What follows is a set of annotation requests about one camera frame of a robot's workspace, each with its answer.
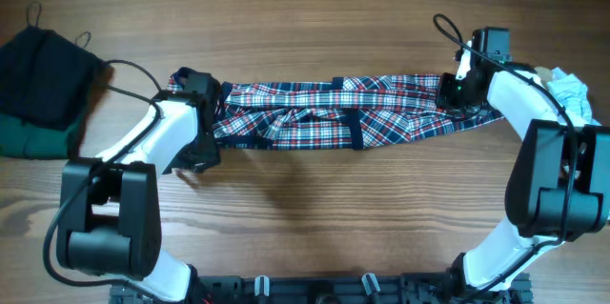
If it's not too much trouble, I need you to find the red blue plaid garment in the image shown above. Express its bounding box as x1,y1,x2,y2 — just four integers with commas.
166,67,505,152

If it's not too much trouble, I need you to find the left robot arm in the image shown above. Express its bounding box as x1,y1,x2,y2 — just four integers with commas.
43,89,220,303

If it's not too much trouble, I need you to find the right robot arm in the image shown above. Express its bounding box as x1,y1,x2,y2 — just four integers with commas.
441,64,609,303

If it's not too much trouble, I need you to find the beige garment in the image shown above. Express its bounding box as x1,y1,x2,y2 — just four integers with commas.
535,67,554,84

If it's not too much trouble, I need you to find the light blue striped garment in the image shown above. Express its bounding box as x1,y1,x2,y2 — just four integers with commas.
547,68,600,127

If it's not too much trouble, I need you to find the black folded garment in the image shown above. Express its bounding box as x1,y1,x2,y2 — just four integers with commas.
1,22,105,131

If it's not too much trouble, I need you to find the green folded garment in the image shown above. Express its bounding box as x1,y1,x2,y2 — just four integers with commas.
0,82,94,161

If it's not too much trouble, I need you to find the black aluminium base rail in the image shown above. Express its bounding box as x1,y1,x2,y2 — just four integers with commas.
108,273,534,304

